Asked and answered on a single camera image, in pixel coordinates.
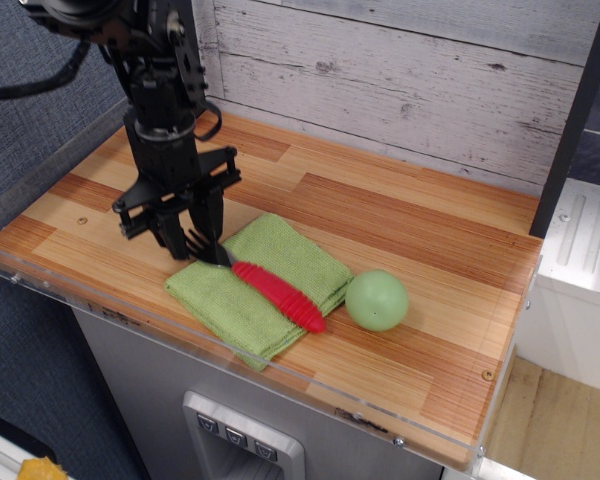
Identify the green ball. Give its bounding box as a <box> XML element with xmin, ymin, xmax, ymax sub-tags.
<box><xmin>345</xmin><ymin>270</ymin><xmax>409</xmax><ymax>332</ymax></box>

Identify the folded green cloth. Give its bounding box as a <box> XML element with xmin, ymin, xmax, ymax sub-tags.
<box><xmin>164</xmin><ymin>214</ymin><xmax>353</xmax><ymax>371</ymax></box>

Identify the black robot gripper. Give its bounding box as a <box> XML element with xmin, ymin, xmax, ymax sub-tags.
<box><xmin>112</xmin><ymin>113</ymin><xmax>241</xmax><ymax>260</ymax></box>

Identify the grey toy fridge cabinet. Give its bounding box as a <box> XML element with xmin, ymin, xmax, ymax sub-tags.
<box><xmin>75</xmin><ymin>308</ymin><xmax>443</xmax><ymax>479</ymax></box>

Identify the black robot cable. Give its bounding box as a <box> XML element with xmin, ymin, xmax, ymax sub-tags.
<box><xmin>0</xmin><ymin>0</ymin><xmax>224</xmax><ymax>144</ymax></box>

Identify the yellow object at corner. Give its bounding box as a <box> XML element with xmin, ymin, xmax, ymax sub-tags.
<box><xmin>16</xmin><ymin>457</ymin><xmax>70</xmax><ymax>480</ymax></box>

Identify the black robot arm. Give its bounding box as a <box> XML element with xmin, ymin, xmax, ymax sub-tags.
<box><xmin>22</xmin><ymin>1</ymin><xmax>241</xmax><ymax>266</ymax></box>

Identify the red handled metal fork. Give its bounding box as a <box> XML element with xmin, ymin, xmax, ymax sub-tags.
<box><xmin>185</xmin><ymin>229</ymin><xmax>326</xmax><ymax>333</ymax></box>

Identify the right dark vertical post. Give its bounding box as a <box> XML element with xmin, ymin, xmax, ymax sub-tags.
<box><xmin>529</xmin><ymin>22</ymin><xmax>600</xmax><ymax>239</ymax></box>

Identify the black and white base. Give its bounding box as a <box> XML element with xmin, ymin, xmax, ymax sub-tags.
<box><xmin>0</xmin><ymin>419</ymin><xmax>57</xmax><ymax>479</ymax></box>

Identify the white toy sink unit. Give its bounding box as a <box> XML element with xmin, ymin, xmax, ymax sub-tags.
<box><xmin>514</xmin><ymin>179</ymin><xmax>600</xmax><ymax>389</ymax></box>

